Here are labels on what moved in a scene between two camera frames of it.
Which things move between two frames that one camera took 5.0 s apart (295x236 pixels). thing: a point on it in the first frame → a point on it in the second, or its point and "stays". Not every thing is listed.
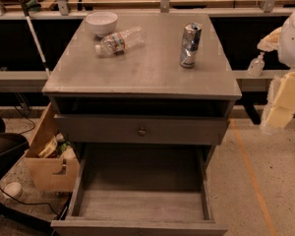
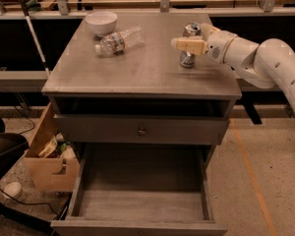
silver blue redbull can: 190,43 stays
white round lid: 13,189 stays
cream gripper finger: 290,93 → 195,45
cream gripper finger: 270,42 → 206,30
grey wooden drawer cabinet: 146,98 stays
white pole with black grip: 32,29 stays
